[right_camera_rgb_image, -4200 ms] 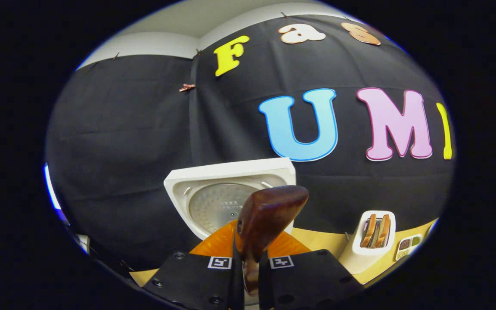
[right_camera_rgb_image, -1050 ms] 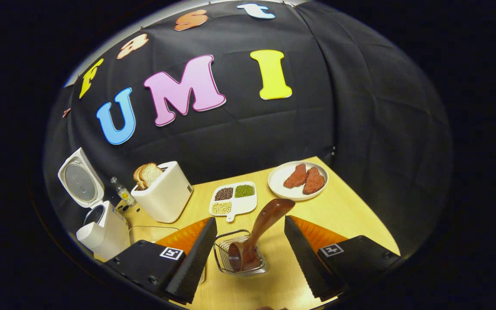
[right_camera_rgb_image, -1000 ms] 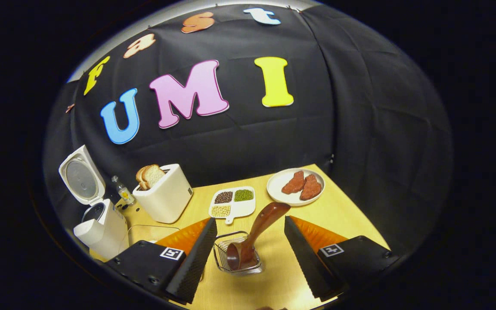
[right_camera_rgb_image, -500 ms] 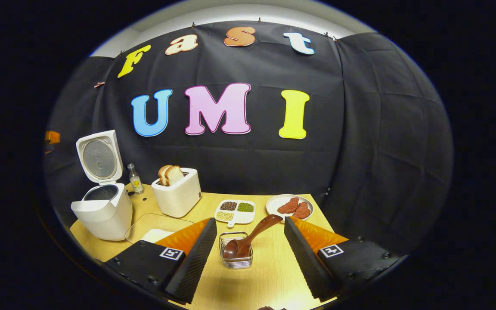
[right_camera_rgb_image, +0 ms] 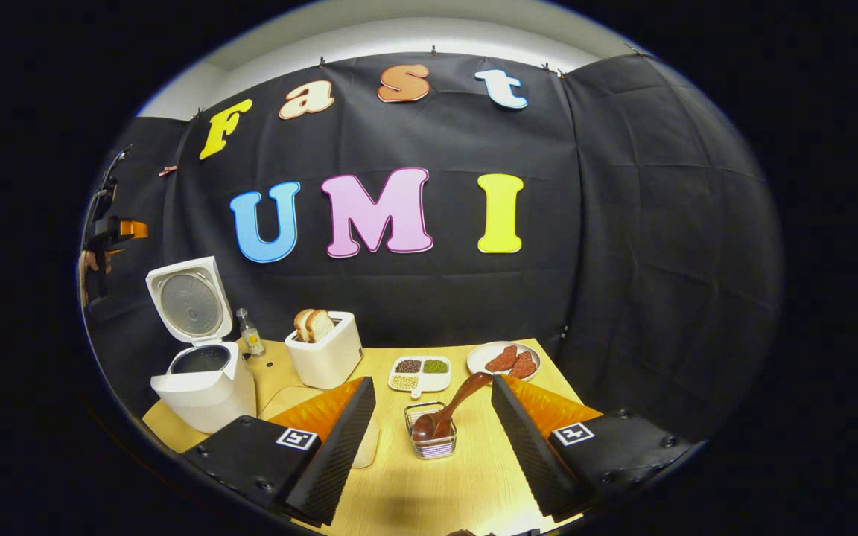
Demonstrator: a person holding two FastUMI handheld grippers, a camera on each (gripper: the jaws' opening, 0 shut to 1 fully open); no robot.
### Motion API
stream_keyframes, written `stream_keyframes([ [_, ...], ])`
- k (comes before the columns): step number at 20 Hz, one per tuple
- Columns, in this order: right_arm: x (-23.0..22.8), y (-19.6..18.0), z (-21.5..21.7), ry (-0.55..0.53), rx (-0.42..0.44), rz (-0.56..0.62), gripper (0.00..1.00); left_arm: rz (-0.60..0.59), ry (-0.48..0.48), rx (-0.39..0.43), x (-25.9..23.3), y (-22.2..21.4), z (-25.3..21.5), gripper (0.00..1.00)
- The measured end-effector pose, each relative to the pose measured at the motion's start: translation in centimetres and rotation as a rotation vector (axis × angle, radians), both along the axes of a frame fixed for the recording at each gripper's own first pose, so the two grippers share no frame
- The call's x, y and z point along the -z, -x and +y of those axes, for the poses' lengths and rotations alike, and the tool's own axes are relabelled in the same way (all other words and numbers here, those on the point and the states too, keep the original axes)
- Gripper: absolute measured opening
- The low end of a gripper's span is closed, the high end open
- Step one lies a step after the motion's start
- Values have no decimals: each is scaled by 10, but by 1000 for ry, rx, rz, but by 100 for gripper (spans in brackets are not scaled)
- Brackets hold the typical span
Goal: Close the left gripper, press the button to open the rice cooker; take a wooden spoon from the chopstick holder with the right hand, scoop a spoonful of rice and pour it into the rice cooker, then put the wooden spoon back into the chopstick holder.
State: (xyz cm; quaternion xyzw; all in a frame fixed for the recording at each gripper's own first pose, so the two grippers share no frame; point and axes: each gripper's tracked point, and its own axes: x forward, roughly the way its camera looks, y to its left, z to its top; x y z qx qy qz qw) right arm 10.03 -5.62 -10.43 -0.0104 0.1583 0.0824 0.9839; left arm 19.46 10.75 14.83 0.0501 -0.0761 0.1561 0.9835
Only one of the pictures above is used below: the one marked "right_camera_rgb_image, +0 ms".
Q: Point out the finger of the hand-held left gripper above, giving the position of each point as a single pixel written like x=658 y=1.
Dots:
x=135 y=229

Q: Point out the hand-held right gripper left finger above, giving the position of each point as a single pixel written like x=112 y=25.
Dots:
x=336 y=447

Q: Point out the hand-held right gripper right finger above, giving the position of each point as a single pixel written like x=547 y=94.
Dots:
x=526 y=454

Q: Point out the brown wooden spoon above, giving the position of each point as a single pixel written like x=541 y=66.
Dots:
x=433 y=426

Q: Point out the white rice cooker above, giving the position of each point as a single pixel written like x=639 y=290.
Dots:
x=205 y=398

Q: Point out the white toaster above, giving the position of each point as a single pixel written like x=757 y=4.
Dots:
x=328 y=365

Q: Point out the red meat slice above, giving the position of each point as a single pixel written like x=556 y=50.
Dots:
x=502 y=359
x=523 y=365

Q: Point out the round white plate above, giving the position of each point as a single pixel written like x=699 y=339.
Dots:
x=477 y=361

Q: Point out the white divided bean dish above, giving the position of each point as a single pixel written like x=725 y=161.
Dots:
x=419 y=378

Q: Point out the toasted bread slice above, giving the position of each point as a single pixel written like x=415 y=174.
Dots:
x=301 y=324
x=321 y=324

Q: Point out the small glass bottle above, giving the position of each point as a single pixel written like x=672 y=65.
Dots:
x=252 y=339

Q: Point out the black backdrop cloth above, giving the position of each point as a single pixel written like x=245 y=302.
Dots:
x=623 y=260

